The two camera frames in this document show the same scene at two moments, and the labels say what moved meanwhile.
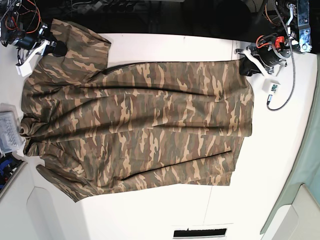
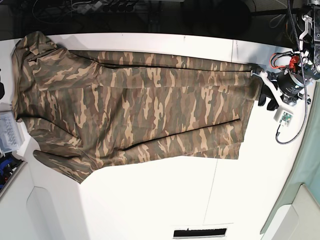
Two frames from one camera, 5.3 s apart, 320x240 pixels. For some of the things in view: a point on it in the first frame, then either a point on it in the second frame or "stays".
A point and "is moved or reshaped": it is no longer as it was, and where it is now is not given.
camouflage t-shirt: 183,123 is moved or reshaped
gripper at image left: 33,45 -> 2,89
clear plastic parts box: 10,133 stays
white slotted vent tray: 199,232 stays
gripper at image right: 270,59 -> 288,83
